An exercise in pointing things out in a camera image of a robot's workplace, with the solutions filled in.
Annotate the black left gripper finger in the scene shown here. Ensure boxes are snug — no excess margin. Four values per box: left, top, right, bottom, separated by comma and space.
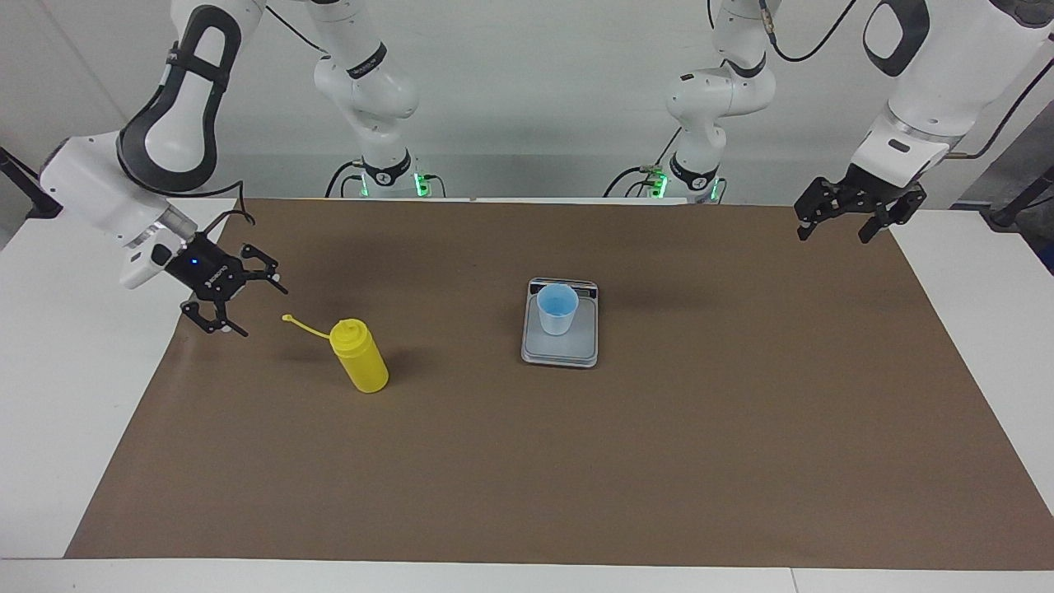
795, 176, 848, 242
858, 184, 928, 245

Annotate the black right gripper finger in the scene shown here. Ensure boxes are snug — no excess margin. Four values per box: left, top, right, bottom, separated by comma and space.
240, 243, 290, 296
181, 297, 249, 338

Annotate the yellow squeeze bottle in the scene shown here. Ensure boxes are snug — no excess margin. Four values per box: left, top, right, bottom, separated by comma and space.
282, 314, 389, 394

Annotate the light blue plastic cup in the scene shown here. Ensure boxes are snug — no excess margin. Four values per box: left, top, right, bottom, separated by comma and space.
536, 283, 580, 337

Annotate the silver digital kitchen scale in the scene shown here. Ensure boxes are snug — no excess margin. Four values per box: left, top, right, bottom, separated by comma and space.
520, 278, 599, 369

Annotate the black clamp stand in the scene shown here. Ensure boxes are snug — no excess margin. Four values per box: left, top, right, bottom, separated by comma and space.
0, 147, 65, 220
980, 165, 1054, 229

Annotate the brown paper table mat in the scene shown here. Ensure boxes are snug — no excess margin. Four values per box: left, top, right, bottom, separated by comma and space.
64, 198, 1054, 571

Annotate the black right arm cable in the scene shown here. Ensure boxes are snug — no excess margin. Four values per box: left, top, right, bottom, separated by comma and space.
161, 0, 330, 241

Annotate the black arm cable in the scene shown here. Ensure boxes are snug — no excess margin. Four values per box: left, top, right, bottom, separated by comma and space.
756, 0, 1053, 161
161, 0, 330, 241

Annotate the black right base cable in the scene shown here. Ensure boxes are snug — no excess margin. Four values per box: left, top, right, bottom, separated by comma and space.
325, 159, 367, 198

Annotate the black base cable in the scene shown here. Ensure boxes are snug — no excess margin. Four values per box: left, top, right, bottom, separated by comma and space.
325, 159, 367, 198
604, 128, 684, 198

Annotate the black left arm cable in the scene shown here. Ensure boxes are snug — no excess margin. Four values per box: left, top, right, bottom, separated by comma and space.
756, 0, 1053, 161

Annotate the black left base cable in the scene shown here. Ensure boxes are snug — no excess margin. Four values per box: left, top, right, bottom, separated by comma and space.
604, 128, 684, 198

